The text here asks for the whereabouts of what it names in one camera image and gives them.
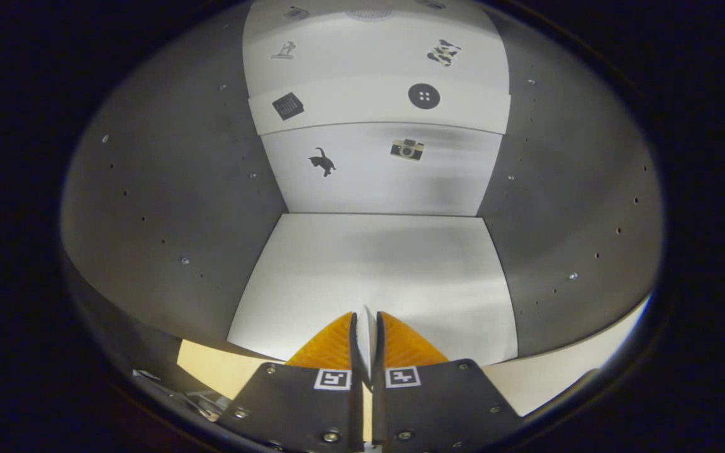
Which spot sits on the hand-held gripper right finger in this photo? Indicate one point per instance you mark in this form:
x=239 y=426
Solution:
x=379 y=358

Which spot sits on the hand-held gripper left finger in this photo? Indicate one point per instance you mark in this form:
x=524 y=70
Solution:
x=355 y=358

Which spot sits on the thin white sheet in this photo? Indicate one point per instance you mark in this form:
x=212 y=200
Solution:
x=367 y=340

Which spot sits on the grey cabinet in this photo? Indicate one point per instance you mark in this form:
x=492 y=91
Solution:
x=369 y=264

